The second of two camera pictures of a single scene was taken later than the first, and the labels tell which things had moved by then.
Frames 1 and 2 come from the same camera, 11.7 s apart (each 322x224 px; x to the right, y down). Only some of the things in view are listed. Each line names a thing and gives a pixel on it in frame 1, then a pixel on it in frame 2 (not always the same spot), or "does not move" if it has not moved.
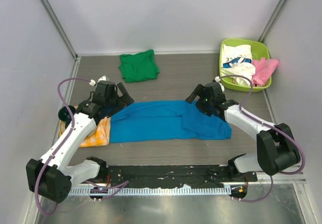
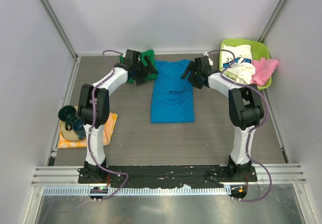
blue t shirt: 150,121 → 172,98
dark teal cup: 64,114 does not move
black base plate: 168,175 does not move
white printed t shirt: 238,61 does not move
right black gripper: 199,88 → 191,67
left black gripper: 124,100 → 140,80
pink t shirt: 263,69 does not move
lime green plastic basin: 259,50 does not move
